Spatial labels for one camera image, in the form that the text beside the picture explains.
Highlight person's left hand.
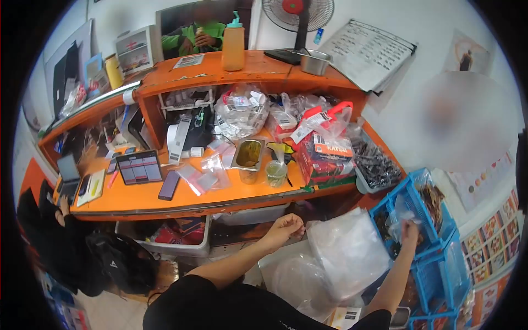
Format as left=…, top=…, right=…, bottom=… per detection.
left=264, top=213, right=307, bottom=251

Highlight person's right hand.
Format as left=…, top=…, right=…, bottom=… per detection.
left=400, top=220, right=420, bottom=249

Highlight person's left fingers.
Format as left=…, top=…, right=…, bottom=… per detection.
left=284, top=214, right=307, bottom=241

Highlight small clear plastic bag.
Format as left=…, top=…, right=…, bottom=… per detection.
left=386, top=193, right=425, bottom=245

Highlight blue plastic crate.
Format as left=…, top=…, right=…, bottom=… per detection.
left=410, top=230, right=472, bottom=319
left=368, top=167, right=459, bottom=260

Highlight plastic bag with green drink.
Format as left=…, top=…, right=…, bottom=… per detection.
left=264, top=144, right=290, bottom=189

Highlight crumpled clear plastic bag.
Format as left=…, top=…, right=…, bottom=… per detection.
left=270, top=253, right=344, bottom=323

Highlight stack of clear plastic bags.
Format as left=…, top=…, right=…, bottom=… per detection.
left=306, top=207, right=393, bottom=303

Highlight grey tray of black packets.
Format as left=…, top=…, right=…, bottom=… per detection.
left=350, top=131, right=403, bottom=195

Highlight red and orange printed pack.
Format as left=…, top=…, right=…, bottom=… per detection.
left=294, top=101, right=357, bottom=187

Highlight food picture poster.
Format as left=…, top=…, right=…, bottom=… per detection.
left=459, top=186, right=521, bottom=286

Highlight steel tub with green contents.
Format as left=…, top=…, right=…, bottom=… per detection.
left=230, top=138, right=266, bottom=172

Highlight white and yellow card box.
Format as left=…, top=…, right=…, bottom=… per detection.
left=328, top=306, right=362, bottom=330

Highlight person's body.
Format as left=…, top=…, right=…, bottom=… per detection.
left=142, top=274, right=392, bottom=330

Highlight pile of small zip bags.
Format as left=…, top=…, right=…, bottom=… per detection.
left=177, top=152, right=232, bottom=197

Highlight white storage bin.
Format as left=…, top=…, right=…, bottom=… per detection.
left=115, top=214, right=212, bottom=259

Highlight pile of labelled plastic bags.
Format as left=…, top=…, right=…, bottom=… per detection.
left=213, top=84, right=271, bottom=142

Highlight black smartphone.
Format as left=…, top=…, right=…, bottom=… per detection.
left=158, top=169, right=182, bottom=202

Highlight black label printer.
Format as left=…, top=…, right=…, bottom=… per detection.
left=166, top=108, right=216, bottom=163

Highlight orange counter desk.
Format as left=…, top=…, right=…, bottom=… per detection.
left=37, top=49, right=407, bottom=223

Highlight steel container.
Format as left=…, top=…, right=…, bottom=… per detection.
left=299, top=49, right=333, bottom=77

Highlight black tablet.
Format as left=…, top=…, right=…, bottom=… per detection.
left=115, top=150, right=164, bottom=186

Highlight white board with writing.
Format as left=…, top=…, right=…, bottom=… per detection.
left=319, top=18, right=417, bottom=94

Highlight orange squeeze bottle teal cap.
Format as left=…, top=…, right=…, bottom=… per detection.
left=222, top=11, right=246, bottom=72

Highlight small dark phone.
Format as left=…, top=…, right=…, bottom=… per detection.
left=106, top=152, right=123, bottom=175

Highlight black standing fan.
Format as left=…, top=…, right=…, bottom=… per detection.
left=262, top=0, right=336, bottom=66

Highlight yellow and white notebook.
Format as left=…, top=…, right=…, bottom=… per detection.
left=76, top=169, right=107, bottom=208

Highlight grey laptop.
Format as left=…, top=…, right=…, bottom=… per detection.
left=56, top=153, right=82, bottom=205

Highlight yellow cylinder container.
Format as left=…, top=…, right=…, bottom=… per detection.
left=105, top=53, right=125, bottom=90

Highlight white framed box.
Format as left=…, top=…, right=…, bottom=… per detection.
left=115, top=25, right=161, bottom=76

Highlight white wire tray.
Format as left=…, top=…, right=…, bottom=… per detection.
left=158, top=86, right=216, bottom=113

